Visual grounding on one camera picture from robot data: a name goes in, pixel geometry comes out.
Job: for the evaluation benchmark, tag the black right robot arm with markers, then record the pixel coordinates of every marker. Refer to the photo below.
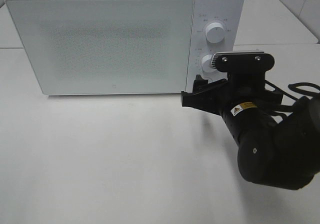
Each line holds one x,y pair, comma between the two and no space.
278,145

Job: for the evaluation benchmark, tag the white microwave door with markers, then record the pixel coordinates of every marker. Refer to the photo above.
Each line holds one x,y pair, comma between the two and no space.
91,47

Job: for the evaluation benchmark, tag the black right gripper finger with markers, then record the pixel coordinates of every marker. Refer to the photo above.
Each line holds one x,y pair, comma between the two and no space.
200,101
201,85

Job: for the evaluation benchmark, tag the white timer knob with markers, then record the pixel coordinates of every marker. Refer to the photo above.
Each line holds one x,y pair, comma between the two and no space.
206,64

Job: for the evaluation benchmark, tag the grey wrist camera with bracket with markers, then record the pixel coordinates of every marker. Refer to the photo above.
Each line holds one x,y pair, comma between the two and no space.
242,64

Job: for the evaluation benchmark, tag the white microwave oven body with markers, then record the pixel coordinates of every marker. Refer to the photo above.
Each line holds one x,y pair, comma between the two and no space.
215,6

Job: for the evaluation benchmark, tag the upper white power knob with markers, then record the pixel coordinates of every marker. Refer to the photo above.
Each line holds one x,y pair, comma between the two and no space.
215,32

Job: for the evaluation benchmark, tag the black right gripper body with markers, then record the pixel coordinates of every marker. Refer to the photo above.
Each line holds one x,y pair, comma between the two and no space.
244,101

